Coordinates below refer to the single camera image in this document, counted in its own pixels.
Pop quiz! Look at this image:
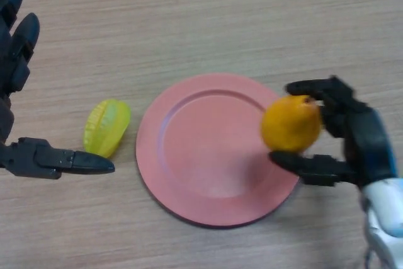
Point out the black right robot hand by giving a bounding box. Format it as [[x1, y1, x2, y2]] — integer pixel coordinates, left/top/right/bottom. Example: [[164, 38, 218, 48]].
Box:
[[269, 76, 398, 188]]

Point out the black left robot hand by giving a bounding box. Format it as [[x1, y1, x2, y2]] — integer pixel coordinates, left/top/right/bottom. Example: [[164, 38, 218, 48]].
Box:
[[0, 0, 116, 180]]

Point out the yellow orange pear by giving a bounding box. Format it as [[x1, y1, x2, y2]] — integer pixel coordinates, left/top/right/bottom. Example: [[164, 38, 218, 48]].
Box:
[[260, 94, 322, 153]]

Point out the pink round plate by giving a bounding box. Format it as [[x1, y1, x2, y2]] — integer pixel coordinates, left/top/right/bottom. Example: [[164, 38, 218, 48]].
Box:
[[135, 72, 302, 228]]

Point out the yellow green starfruit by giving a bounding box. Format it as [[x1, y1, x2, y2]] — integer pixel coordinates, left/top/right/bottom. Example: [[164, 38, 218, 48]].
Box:
[[82, 99, 132, 159]]

